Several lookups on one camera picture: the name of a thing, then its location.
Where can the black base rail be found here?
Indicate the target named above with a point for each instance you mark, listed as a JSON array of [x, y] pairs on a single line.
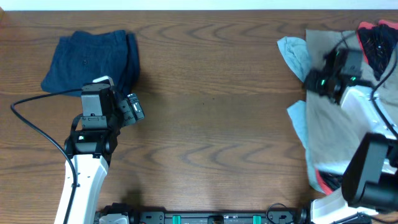
[[119, 213]]

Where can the folded navy blue shorts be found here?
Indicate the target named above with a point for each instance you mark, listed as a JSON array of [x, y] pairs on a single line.
[[82, 57]]

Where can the light blue grey shirt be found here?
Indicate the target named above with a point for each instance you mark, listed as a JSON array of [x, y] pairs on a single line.
[[295, 54]]

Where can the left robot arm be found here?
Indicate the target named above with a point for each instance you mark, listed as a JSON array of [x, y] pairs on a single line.
[[89, 147]]

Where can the khaki beige shorts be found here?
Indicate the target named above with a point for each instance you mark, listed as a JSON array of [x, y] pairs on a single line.
[[344, 100]]

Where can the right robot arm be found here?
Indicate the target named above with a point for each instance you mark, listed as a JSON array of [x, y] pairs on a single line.
[[368, 185]]

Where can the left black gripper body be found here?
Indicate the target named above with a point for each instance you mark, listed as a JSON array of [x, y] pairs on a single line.
[[123, 114]]

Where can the black and red jersey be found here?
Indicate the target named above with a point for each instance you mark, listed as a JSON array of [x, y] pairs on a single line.
[[377, 42]]

